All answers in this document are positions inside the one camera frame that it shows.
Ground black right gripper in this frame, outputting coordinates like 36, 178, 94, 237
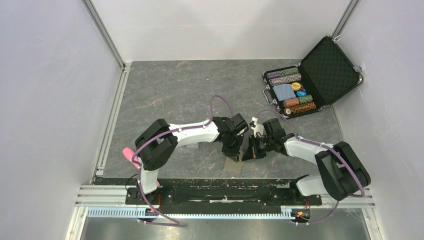
242, 134, 274, 161

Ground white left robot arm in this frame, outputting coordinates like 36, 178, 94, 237
128, 114, 249, 204

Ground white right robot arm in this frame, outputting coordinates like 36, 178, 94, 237
242, 117, 371, 204

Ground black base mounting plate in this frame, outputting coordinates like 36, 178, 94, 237
146, 178, 322, 214

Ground poker chips in case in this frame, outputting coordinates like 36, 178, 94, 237
262, 66, 319, 119

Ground black poker chip case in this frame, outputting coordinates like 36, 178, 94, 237
275, 35, 364, 116

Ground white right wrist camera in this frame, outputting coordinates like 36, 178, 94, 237
249, 117, 264, 137

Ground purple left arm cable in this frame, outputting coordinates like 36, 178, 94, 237
131, 95, 234, 227

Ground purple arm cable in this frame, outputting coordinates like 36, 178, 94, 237
131, 95, 234, 227
255, 109, 366, 226

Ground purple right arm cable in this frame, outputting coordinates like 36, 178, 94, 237
255, 109, 366, 226

